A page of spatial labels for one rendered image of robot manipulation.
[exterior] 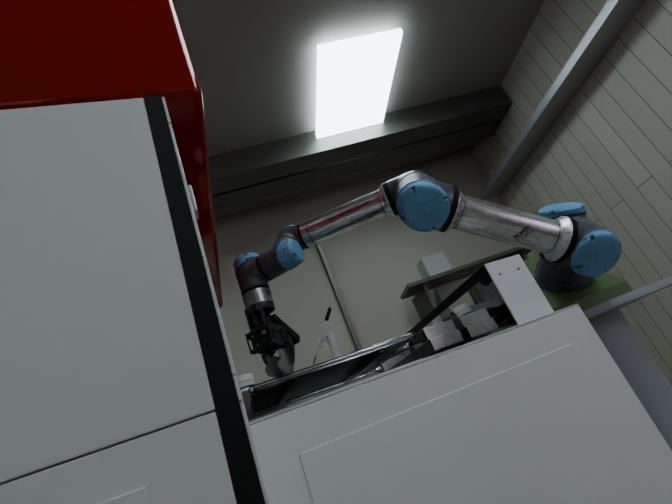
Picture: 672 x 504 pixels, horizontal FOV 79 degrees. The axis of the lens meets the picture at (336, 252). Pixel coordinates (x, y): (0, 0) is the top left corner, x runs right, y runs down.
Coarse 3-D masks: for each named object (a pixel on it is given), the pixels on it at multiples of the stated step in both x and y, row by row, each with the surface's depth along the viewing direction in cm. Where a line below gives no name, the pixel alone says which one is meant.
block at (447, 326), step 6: (438, 324) 95; (444, 324) 96; (450, 324) 96; (426, 330) 94; (432, 330) 94; (438, 330) 95; (444, 330) 95; (450, 330) 95; (426, 336) 93; (432, 336) 94
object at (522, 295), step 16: (512, 256) 86; (496, 272) 83; (512, 272) 84; (528, 272) 85; (512, 288) 82; (528, 288) 83; (512, 304) 80; (528, 304) 81; (544, 304) 82; (528, 320) 79
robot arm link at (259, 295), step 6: (258, 288) 107; (264, 288) 108; (246, 294) 107; (252, 294) 106; (258, 294) 106; (264, 294) 107; (270, 294) 109; (246, 300) 106; (252, 300) 105; (258, 300) 105; (264, 300) 106; (270, 300) 107; (246, 306) 106
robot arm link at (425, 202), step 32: (416, 192) 93; (448, 192) 95; (416, 224) 96; (448, 224) 96; (480, 224) 97; (512, 224) 96; (544, 224) 97; (576, 224) 97; (544, 256) 103; (576, 256) 95; (608, 256) 95
